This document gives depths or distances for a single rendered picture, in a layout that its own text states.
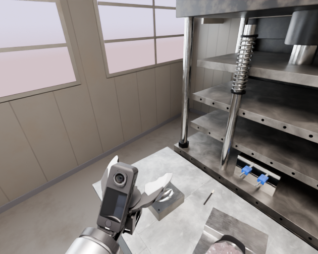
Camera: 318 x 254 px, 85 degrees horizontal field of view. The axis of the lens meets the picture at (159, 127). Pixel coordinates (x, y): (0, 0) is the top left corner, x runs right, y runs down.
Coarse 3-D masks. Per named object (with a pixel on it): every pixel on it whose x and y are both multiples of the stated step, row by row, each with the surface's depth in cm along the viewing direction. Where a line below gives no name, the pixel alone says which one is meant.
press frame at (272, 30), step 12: (252, 24) 155; (264, 24) 148; (276, 24) 141; (288, 24) 135; (264, 36) 150; (276, 36) 144; (264, 48) 159; (276, 48) 152; (288, 48) 145; (288, 84) 153
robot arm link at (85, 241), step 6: (78, 240) 27; (84, 240) 26; (90, 240) 26; (96, 240) 27; (72, 246) 26; (78, 246) 26; (84, 246) 26; (90, 246) 26; (96, 246) 26; (102, 246) 26; (66, 252) 26; (72, 252) 25; (78, 252) 25; (84, 252) 25; (90, 252) 25; (96, 252) 25; (102, 252) 26; (108, 252) 26
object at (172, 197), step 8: (168, 184) 112; (168, 192) 109; (176, 192) 107; (160, 200) 105; (168, 200) 102; (176, 200) 102; (152, 208) 99; (160, 208) 98; (168, 208) 99; (160, 216) 97
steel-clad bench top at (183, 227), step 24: (144, 168) 136; (168, 168) 135; (192, 168) 134; (96, 192) 118; (192, 192) 115; (216, 192) 115; (144, 216) 101; (168, 216) 101; (192, 216) 100; (240, 216) 100; (264, 216) 99; (144, 240) 90; (168, 240) 89; (192, 240) 89; (288, 240) 88
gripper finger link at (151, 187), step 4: (164, 176) 40; (168, 176) 40; (156, 180) 39; (160, 180) 39; (164, 180) 39; (168, 180) 40; (148, 184) 38; (152, 184) 38; (156, 184) 38; (160, 184) 38; (164, 184) 38; (144, 188) 37; (148, 188) 37; (152, 188) 37; (156, 188) 37; (164, 188) 38; (148, 192) 36; (152, 192) 36; (160, 196) 41; (156, 200) 41
